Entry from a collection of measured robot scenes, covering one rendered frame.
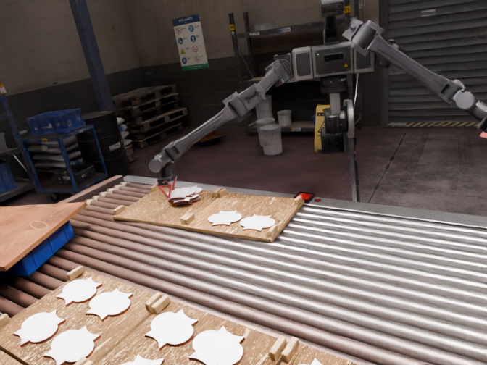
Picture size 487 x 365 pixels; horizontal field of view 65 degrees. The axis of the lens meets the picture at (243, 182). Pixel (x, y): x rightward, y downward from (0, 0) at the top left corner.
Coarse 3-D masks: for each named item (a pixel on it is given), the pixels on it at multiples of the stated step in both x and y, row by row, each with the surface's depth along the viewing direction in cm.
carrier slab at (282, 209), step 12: (216, 204) 176; (228, 204) 174; (240, 204) 172; (252, 204) 170; (264, 204) 169; (276, 204) 167; (288, 204) 165; (300, 204) 164; (204, 216) 166; (252, 216) 160; (276, 216) 157; (288, 216) 155; (192, 228) 158; (204, 228) 156; (216, 228) 154; (228, 228) 153; (240, 228) 152; (264, 240) 142
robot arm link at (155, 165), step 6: (168, 144) 172; (162, 150) 173; (156, 156) 172; (162, 156) 169; (168, 156) 173; (180, 156) 173; (150, 162) 167; (156, 162) 166; (162, 162) 167; (168, 162) 171; (150, 168) 168; (156, 168) 168
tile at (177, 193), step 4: (176, 188) 188; (180, 188) 187; (184, 188) 186; (188, 188) 185; (168, 192) 185; (172, 192) 184; (176, 192) 183; (180, 192) 183; (184, 192) 182; (188, 192) 181; (192, 192) 180; (172, 196) 179; (176, 196) 178; (180, 196) 178; (184, 196) 177
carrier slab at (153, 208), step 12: (156, 192) 201; (204, 192) 192; (132, 204) 190; (144, 204) 188; (156, 204) 186; (168, 204) 184; (192, 204) 180; (204, 204) 178; (120, 216) 179; (132, 216) 177; (144, 216) 175; (156, 216) 173; (168, 216) 172; (180, 216) 170
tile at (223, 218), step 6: (210, 216) 164; (216, 216) 163; (222, 216) 162; (228, 216) 161; (234, 216) 160; (240, 216) 160; (210, 222) 159; (216, 222) 157; (222, 222) 156; (228, 222) 156; (234, 222) 156
